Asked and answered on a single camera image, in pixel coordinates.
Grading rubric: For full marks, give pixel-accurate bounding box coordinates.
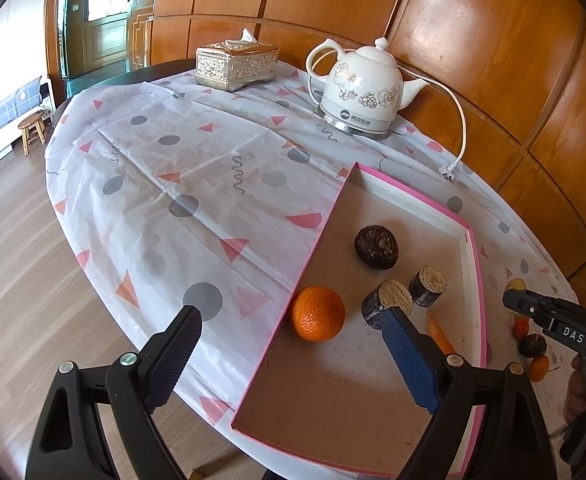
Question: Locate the dark passion fruit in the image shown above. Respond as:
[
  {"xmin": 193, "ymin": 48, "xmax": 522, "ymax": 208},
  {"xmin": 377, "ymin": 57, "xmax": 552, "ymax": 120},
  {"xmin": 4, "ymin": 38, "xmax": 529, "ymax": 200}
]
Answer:
[
  {"xmin": 519, "ymin": 333, "xmax": 548, "ymax": 359},
  {"xmin": 354, "ymin": 225, "xmax": 400, "ymax": 264}
]

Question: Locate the white floral ceramic kettle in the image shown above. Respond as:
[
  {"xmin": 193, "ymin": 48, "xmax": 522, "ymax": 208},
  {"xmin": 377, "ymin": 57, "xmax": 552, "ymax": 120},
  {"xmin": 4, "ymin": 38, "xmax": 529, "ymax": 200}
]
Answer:
[{"xmin": 305, "ymin": 37, "xmax": 430, "ymax": 140}]

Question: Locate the orange mandarin with stem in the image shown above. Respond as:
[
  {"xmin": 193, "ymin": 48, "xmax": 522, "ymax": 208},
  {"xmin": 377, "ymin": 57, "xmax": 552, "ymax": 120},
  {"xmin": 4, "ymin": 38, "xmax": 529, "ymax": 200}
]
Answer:
[{"xmin": 530, "ymin": 355, "xmax": 558, "ymax": 381}]

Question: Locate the white patterned tablecloth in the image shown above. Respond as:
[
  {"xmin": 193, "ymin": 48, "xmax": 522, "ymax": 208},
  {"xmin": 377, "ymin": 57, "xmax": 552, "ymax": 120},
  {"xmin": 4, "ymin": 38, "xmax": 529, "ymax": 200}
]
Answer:
[{"xmin": 43, "ymin": 57, "xmax": 581, "ymax": 480}]

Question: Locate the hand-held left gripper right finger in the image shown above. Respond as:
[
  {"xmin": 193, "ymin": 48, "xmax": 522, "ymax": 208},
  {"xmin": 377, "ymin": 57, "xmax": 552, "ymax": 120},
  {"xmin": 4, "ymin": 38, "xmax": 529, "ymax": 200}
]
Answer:
[{"xmin": 379, "ymin": 306, "xmax": 558, "ymax": 480}]

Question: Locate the small sugarcane piece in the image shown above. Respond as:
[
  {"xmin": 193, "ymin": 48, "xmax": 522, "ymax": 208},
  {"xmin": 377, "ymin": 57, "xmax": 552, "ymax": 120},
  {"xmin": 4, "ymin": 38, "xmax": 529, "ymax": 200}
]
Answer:
[{"xmin": 408, "ymin": 266, "xmax": 448, "ymax": 307}]

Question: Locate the large sugarcane piece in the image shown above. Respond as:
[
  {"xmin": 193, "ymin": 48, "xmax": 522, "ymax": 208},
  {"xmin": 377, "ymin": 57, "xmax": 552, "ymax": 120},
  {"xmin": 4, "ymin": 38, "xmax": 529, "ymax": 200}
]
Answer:
[{"xmin": 361, "ymin": 280, "xmax": 414, "ymax": 331}]

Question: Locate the stemless orange mandarin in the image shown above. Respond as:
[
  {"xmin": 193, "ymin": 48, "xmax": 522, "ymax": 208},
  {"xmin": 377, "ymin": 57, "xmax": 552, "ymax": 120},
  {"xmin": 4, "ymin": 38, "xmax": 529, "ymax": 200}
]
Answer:
[{"xmin": 289, "ymin": 286, "xmax": 346, "ymax": 343}]

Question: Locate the pink-edged cardboard tray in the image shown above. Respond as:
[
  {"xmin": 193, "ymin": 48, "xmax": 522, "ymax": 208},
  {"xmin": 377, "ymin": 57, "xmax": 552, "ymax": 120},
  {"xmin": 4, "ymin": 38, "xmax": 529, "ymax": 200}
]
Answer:
[{"xmin": 230, "ymin": 161, "xmax": 488, "ymax": 478}]

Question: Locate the small orange carrot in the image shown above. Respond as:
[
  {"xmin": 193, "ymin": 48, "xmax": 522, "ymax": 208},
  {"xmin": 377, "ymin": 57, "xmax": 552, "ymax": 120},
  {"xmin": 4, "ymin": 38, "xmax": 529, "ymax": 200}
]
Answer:
[{"xmin": 426, "ymin": 311, "xmax": 458, "ymax": 356}]

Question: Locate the silver ornate tissue box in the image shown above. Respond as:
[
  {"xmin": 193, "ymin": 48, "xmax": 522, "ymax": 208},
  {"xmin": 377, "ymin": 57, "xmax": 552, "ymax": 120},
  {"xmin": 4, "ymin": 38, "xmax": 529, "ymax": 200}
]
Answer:
[{"xmin": 194, "ymin": 27, "xmax": 280, "ymax": 92}]

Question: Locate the small wooden stool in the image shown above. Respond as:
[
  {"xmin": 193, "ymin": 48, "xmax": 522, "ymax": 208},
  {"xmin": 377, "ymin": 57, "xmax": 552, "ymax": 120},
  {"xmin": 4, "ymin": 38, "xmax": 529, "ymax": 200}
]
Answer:
[{"xmin": 18, "ymin": 112, "xmax": 48, "ymax": 157}]

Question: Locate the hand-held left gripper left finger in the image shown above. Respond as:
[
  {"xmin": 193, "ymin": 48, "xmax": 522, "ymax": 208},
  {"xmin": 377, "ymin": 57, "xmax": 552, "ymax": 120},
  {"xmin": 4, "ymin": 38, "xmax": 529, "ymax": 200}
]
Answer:
[{"xmin": 25, "ymin": 304, "xmax": 204, "ymax": 480}]

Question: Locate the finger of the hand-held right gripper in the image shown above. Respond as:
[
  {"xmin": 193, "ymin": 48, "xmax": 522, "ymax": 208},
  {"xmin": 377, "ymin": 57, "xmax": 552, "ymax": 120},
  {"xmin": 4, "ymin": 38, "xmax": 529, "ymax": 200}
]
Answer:
[{"xmin": 503, "ymin": 288, "xmax": 581, "ymax": 326}]

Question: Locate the white power cord with plug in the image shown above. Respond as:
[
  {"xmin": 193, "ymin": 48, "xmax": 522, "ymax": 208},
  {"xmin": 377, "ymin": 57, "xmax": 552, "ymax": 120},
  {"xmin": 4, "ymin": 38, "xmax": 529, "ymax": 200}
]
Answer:
[{"xmin": 307, "ymin": 77, "xmax": 468, "ymax": 182}]

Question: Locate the wooden door with glass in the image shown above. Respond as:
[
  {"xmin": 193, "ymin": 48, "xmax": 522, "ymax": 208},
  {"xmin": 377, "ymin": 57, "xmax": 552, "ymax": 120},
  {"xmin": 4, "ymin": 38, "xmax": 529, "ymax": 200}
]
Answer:
[{"xmin": 80, "ymin": 0, "xmax": 136, "ymax": 73}]

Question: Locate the blue plaid sofa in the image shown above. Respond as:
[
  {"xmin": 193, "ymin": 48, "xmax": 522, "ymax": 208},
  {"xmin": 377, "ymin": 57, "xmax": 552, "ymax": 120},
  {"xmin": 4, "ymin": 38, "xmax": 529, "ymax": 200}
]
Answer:
[{"xmin": 0, "ymin": 76, "xmax": 44, "ymax": 183}]

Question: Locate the person's right hand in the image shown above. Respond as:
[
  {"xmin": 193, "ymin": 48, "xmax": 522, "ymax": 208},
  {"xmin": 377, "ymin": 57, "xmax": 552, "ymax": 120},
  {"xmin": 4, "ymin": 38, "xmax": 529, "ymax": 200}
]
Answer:
[{"xmin": 564, "ymin": 352, "xmax": 586, "ymax": 417}]

